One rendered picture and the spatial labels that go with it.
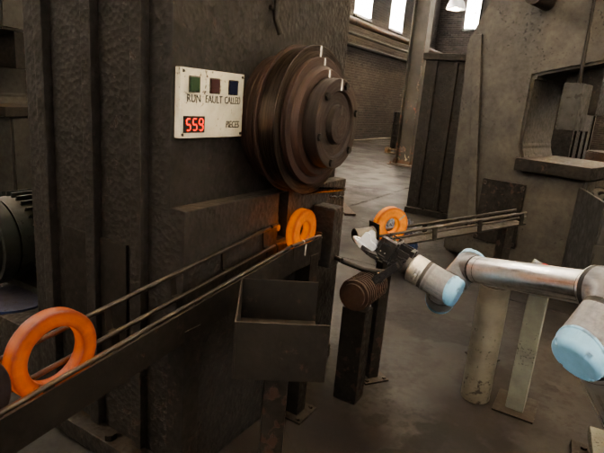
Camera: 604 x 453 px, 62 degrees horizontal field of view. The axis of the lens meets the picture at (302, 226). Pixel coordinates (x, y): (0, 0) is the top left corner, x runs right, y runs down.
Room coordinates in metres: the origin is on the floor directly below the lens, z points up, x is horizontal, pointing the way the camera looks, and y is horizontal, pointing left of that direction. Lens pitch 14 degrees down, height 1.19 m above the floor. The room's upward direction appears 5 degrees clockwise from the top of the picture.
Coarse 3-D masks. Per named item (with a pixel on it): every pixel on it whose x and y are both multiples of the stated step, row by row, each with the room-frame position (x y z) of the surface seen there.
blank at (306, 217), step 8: (296, 216) 1.67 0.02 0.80; (304, 216) 1.69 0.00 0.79; (312, 216) 1.74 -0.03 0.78; (288, 224) 1.66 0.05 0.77; (296, 224) 1.65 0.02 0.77; (304, 224) 1.74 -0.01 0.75; (312, 224) 1.74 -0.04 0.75; (288, 232) 1.65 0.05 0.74; (296, 232) 1.65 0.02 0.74; (304, 232) 1.74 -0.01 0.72; (312, 232) 1.75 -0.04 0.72; (288, 240) 1.66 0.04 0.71; (296, 240) 1.66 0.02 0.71; (312, 240) 1.75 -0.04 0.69
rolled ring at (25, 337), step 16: (32, 320) 0.87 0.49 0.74; (48, 320) 0.87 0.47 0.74; (64, 320) 0.90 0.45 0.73; (80, 320) 0.93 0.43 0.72; (16, 336) 0.84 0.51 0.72; (32, 336) 0.85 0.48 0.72; (80, 336) 0.94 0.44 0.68; (16, 352) 0.82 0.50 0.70; (80, 352) 0.94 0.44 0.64; (16, 368) 0.82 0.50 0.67; (64, 368) 0.93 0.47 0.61; (16, 384) 0.82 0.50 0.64; (32, 384) 0.84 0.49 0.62
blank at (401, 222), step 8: (384, 208) 2.04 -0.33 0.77; (392, 208) 2.03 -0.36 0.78; (376, 216) 2.02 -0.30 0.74; (384, 216) 2.01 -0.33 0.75; (392, 216) 2.03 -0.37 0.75; (400, 216) 2.04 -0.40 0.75; (384, 224) 2.01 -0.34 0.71; (400, 224) 2.04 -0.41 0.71; (384, 232) 2.01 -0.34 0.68; (392, 232) 2.04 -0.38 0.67
